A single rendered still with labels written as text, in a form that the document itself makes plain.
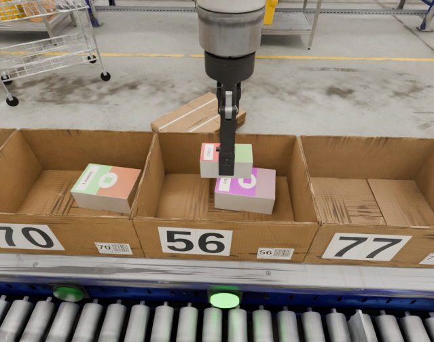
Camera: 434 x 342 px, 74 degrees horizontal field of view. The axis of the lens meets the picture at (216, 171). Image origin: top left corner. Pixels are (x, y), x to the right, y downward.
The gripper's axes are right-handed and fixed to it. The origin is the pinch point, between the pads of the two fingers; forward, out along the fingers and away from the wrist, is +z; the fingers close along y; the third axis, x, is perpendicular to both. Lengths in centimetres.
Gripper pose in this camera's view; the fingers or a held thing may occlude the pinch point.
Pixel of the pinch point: (226, 151)
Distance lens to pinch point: 56.6
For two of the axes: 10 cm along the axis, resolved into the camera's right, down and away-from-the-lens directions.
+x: -10.0, -0.3, 0.3
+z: 0.0, 7.0, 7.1
